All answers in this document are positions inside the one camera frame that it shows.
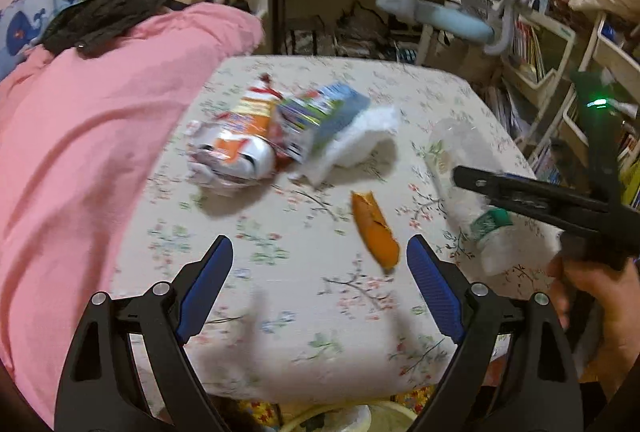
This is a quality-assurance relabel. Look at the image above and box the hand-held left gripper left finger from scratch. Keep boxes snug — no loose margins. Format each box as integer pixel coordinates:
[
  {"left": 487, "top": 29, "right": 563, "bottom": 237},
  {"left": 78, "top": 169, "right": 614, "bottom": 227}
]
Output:
[{"left": 54, "top": 235, "right": 235, "bottom": 432}]

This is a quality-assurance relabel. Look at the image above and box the black jacket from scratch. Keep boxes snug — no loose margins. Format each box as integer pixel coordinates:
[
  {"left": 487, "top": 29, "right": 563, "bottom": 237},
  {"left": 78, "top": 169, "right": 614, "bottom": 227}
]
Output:
[{"left": 37, "top": 0, "right": 183, "bottom": 58}]

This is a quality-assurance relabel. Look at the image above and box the orange snack wrapper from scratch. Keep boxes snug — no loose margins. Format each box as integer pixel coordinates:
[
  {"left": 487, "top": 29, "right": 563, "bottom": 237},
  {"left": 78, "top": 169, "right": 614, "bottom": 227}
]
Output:
[{"left": 185, "top": 73, "right": 281, "bottom": 195}]

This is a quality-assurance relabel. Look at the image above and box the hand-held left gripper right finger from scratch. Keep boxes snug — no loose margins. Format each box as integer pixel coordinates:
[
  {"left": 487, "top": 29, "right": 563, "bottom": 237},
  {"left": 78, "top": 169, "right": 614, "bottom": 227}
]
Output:
[{"left": 406, "top": 233, "right": 585, "bottom": 432}]

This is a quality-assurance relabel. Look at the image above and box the crumpled white paper napkin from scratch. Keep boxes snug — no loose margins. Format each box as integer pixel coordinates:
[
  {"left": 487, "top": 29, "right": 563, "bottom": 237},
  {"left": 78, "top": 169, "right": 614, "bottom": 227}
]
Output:
[{"left": 287, "top": 105, "right": 403, "bottom": 185}]

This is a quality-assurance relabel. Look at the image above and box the pink blanket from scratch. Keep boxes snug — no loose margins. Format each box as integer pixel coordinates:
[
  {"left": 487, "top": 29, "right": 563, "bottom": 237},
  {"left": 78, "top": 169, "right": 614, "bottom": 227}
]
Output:
[{"left": 0, "top": 2, "right": 266, "bottom": 423}]

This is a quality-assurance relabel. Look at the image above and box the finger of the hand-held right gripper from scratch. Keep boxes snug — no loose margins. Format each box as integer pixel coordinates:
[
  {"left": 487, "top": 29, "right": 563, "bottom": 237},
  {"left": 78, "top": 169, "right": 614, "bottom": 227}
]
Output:
[{"left": 451, "top": 165, "right": 616, "bottom": 238}]

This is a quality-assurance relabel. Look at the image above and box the white storage cart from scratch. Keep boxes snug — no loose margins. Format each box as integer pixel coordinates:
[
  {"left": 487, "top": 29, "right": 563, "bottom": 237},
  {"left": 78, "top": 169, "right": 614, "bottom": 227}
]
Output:
[{"left": 560, "top": 10, "right": 640, "bottom": 208}]

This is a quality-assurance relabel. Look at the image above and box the cream plastic bin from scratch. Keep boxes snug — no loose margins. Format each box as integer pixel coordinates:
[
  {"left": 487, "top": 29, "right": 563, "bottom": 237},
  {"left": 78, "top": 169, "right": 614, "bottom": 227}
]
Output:
[{"left": 277, "top": 404, "right": 401, "bottom": 432}]

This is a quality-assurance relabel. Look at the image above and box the person's right hand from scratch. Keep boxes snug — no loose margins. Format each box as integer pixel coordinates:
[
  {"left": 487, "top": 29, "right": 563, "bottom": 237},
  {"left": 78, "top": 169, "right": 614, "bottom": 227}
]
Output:
[{"left": 546, "top": 255, "right": 640, "bottom": 418}]

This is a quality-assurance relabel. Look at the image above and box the orange peel strip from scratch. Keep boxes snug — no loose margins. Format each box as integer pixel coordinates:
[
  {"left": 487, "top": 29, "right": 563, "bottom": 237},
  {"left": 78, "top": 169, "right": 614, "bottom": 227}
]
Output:
[{"left": 350, "top": 190, "right": 402, "bottom": 274}]

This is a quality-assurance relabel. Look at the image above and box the white bookshelf with books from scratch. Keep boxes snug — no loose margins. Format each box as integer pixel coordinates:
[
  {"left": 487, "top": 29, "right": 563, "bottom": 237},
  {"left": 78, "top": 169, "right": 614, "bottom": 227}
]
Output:
[{"left": 480, "top": 0, "right": 586, "bottom": 163}]

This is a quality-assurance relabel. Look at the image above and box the blue green milk carton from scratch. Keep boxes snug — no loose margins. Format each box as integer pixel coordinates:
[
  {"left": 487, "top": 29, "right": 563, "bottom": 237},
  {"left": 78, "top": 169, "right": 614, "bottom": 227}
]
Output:
[{"left": 275, "top": 82, "right": 372, "bottom": 163}]

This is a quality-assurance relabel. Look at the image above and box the clear plastic bottle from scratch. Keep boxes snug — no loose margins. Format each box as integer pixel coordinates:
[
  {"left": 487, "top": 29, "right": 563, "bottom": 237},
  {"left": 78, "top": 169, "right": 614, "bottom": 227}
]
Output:
[{"left": 427, "top": 118, "right": 563, "bottom": 278}]

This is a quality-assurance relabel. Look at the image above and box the clear bag with black handles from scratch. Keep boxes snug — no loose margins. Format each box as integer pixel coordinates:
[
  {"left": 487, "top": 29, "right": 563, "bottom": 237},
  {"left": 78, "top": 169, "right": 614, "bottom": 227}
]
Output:
[{"left": 282, "top": 27, "right": 321, "bottom": 56}]

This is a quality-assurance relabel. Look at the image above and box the floral tablecloth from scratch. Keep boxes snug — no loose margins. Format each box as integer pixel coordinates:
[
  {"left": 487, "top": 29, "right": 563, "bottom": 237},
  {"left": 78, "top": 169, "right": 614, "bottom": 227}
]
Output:
[{"left": 107, "top": 55, "right": 556, "bottom": 400}]

